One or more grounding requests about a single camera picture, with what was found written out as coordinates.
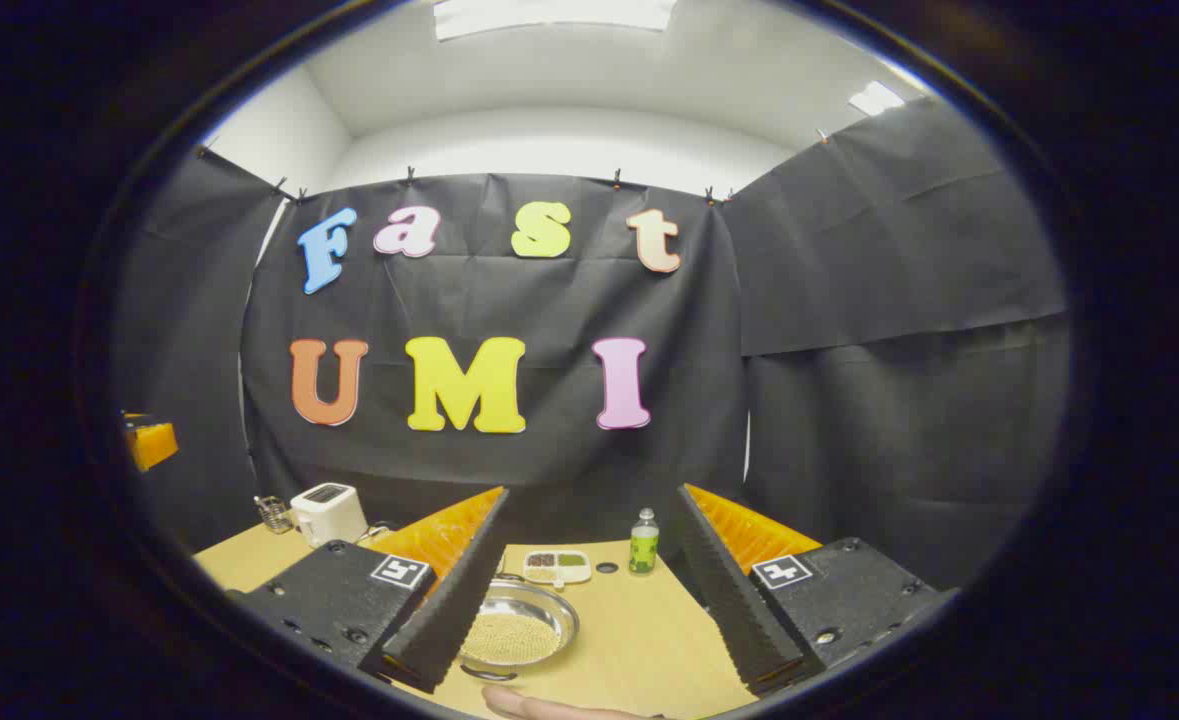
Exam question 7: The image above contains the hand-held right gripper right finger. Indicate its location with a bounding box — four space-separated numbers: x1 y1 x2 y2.
676 484 960 698

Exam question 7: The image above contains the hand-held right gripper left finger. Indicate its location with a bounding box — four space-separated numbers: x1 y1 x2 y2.
229 486 511 695

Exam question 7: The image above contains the stainless steel pot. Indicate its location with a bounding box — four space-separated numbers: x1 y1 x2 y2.
459 578 581 683

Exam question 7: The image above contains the pile of soybeans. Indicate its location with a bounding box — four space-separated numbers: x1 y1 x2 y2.
462 612 561 668

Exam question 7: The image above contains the green label drink bottle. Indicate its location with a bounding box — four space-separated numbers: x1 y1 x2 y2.
629 507 661 575

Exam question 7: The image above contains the white divided bean tray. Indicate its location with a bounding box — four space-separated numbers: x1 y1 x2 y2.
523 550 592 587

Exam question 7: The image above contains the white toaster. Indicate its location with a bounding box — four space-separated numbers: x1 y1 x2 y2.
290 483 369 548

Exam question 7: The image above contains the small ceiling light panel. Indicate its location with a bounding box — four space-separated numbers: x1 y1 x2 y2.
847 80 907 117

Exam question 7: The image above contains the large ceiling light panel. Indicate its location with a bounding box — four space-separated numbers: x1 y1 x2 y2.
434 0 678 42

